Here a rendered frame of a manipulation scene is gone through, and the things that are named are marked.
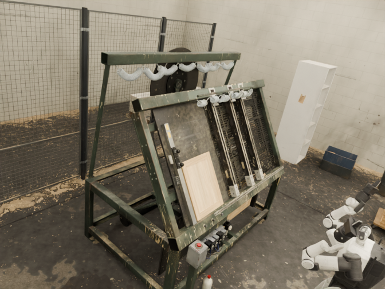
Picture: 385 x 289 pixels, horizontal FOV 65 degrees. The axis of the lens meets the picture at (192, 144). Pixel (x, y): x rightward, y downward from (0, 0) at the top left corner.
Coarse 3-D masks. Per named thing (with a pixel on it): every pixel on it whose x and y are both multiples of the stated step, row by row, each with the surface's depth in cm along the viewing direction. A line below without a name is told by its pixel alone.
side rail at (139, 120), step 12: (132, 120) 252; (144, 120) 248; (144, 132) 246; (144, 144) 250; (144, 156) 254; (156, 156) 251; (156, 168) 249; (156, 180) 251; (156, 192) 255; (168, 204) 252; (168, 216) 251; (168, 228) 256
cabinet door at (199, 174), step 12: (204, 156) 301; (192, 168) 286; (204, 168) 298; (192, 180) 283; (204, 180) 295; (216, 180) 309; (192, 192) 280; (204, 192) 292; (216, 192) 306; (192, 204) 278; (204, 204) 290; (216, 204) 302; (204, 216) 286
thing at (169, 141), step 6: (162, 126) 267; (168, 126) 269; (168, 138) 266; (168, 144) 267; (168, 150) 269; (174, 162) 268; (174, 168) 270; (180, 168) 271; (180, 174) 270; (180, 180) 269; (180, 186) 270; (186, 192) 271; (186, 198) 270; (186, 204) 271; (186, 210) 273; (192, 210) 273; (192, 216) 272; (192, 222) 271
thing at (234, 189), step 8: (208, 88) 310; (208, 104) 317; (216, 104) 315; (208, 112) 320; (216, 112) 319; (216, 120) 316; (216, 128) 318; (216, 136) 320; (224, 144) 321; (224, 152) 318; (224, 160) 321; (224, 168) 323; (232, 168) 323; (232, 176) 321; (232, 184) 322; (232, 192) 324
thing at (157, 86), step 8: (176, 48) 323; (184, 48) 332; (160, 64) 313; (168, 64) 323; (184, 64) 343; (176, 72) 336; (184, 72) 347; (192, 72) 360; (152, 80) 313; (160, 80) 323; (168, 80) 331; (176, 80) 339; (184, 80) 352; (192, 80) 366; (152, 88) 318; (160, 88) 327; (168, 88) 336; (184, 88) 360; (192, 88) 372; (176, 104) 360
